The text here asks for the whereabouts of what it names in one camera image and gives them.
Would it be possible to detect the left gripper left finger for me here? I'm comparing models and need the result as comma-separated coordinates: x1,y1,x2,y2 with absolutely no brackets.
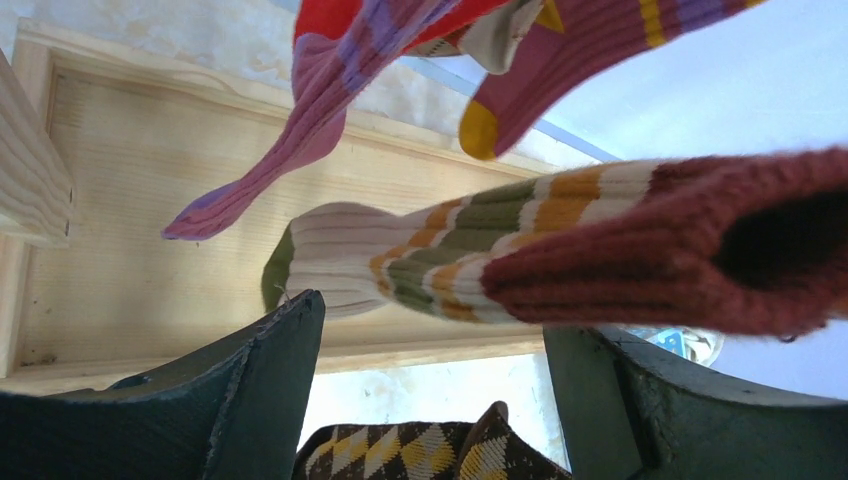
1,290,325,479

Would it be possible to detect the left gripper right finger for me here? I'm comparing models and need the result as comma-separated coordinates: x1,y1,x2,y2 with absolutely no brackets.
543,327,847,479

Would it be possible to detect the brown yellow argyle sock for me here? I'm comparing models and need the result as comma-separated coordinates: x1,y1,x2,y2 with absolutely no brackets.
291,401,573,480

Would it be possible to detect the beige striped ribbed sock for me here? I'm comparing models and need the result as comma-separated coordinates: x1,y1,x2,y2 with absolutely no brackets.
261,147,847,339

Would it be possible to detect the wooden hanger stand frame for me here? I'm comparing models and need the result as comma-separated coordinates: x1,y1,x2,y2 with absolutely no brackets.
0,19,564,399

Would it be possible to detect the light blue plastic basket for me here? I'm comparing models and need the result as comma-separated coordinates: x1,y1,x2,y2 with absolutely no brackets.
624,326,689,359

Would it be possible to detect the beige crumpled cloth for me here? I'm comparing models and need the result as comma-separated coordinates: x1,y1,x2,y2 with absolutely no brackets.
682,328,725,367

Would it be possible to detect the purple pink striped sock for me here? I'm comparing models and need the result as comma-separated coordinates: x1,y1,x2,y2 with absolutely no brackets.
162,0,465,242

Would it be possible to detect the purple yellow hanging sock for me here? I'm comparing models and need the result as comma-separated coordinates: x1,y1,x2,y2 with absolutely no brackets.
458,0,755,160

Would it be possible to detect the argyle beige sock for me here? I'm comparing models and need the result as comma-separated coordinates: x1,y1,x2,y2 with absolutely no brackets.
405,0,547,75

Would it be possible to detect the red santa sock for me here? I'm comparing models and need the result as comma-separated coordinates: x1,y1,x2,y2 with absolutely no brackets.
293,0,505,53

